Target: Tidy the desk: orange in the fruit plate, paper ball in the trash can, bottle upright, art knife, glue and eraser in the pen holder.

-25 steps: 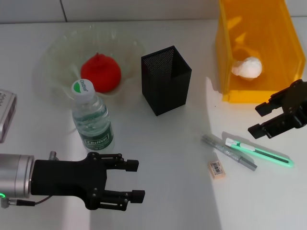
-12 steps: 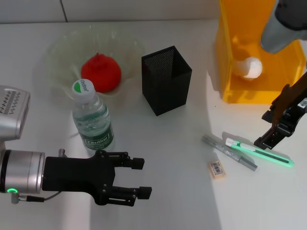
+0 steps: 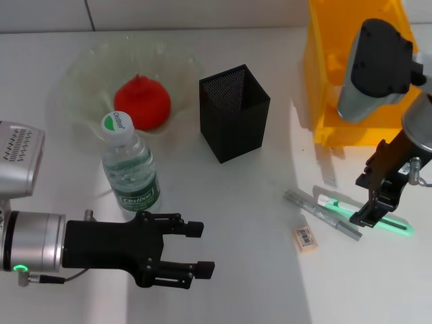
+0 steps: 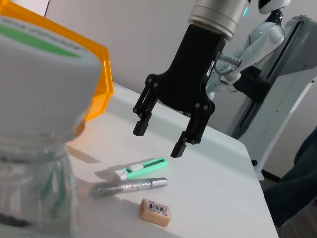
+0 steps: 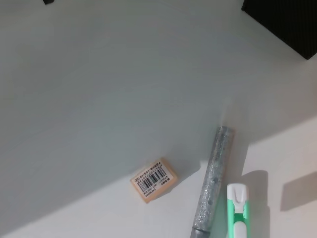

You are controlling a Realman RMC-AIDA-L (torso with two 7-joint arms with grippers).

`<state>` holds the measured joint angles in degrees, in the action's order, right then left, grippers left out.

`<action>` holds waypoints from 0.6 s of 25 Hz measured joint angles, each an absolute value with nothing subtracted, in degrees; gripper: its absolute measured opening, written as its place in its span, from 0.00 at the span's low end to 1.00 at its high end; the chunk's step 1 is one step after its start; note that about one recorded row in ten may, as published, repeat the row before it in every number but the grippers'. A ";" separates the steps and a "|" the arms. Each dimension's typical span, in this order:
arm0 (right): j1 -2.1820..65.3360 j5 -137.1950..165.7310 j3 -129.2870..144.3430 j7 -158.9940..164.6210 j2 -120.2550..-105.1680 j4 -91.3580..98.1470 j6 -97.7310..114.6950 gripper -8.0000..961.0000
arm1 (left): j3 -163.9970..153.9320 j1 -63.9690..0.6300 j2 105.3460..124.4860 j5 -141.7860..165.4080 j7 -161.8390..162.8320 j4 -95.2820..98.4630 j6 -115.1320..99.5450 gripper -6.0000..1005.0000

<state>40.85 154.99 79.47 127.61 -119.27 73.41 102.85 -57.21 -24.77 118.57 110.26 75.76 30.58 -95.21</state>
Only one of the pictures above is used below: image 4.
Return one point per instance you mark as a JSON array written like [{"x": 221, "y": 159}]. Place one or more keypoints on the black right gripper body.
[{"x": 188, "y": 81}]

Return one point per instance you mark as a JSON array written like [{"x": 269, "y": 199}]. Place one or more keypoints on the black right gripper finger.
[
  {"x": 144, "y": 116},
  {"x": 190, "y": 134}
]

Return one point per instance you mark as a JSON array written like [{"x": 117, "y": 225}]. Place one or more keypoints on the grey lift column stand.
[{"x": 292, "y": 57}]

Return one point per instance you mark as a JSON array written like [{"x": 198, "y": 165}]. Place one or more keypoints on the beige eraser with barcode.
[{"x": 155, "y": 212}]

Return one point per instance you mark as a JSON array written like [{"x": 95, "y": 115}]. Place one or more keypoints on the yellow plastic bin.
[{"x": 99, "y": 72}]

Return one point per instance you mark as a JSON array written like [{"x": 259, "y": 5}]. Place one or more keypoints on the person in dark clothing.
[{"x": 294, "y": 193}]

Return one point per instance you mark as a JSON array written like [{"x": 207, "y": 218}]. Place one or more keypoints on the white humanoid robot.
[{"x": 265, "y": 37}]

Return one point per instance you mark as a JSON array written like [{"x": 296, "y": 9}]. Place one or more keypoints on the mint green utility knife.
[{"x": 146, "y": 167}]

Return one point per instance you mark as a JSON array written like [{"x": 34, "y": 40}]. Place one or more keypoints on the clear water bottle green label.
[{"x": 37, "y": 99}]

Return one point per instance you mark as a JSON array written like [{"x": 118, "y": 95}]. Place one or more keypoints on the silver glitter pen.
[{"x": 123, "y": 188}]

